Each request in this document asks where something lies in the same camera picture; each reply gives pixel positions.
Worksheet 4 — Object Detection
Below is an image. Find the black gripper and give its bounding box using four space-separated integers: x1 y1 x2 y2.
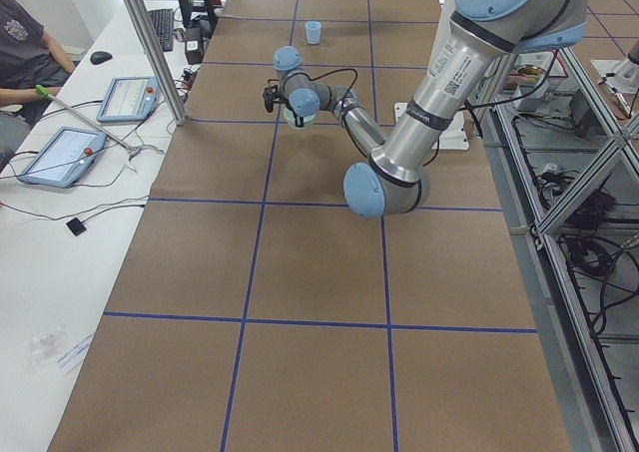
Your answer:
284 98 305 128

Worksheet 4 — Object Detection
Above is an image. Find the light green bowl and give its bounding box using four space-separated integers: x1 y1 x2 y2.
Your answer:
282 108 316 129

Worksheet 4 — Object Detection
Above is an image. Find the light blue plastic cup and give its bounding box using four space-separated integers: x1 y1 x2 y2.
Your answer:
305 21 322 45

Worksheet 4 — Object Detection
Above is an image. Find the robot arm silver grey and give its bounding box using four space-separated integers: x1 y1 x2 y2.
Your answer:
263 0 588 218

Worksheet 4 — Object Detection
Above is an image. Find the black box with label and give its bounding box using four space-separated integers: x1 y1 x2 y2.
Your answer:
184 27 205 65

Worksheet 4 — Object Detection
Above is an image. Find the black keyboard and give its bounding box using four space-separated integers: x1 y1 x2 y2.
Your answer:
148 8 174 52

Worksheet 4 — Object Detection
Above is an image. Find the far blue teach pendant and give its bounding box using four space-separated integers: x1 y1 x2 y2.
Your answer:
96 77 161 124

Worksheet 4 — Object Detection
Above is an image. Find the blue teach pendant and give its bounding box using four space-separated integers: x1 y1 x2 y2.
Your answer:
96 77 161 124
17 127 107 189

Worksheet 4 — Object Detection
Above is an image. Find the black computer mouse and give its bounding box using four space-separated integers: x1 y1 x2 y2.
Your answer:
89 51 113 65

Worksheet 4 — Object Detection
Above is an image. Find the near blue teach pendant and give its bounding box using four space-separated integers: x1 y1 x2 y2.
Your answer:
17 127 107 189

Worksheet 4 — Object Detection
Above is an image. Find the small black square device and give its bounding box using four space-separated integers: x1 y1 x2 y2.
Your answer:
66 218 87 236

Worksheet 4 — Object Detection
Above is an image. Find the seated person dark shirt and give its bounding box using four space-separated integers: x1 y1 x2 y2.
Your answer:
0 0 78 172

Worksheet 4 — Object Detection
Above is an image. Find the clear plastic bag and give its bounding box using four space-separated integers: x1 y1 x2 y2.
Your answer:
26 325 67 371

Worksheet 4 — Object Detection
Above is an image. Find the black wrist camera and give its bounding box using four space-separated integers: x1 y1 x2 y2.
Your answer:
263 84 282 113

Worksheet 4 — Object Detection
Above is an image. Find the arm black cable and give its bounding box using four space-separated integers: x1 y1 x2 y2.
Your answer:
304 67 360 109

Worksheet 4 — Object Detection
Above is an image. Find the aluminium frame post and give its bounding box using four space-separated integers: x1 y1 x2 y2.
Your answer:
123 0 187 126

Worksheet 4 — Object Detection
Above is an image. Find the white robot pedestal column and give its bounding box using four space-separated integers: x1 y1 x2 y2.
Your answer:
393 102 469 151

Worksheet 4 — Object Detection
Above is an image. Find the green handled reacher stick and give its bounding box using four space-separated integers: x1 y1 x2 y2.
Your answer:
35 85 165 160

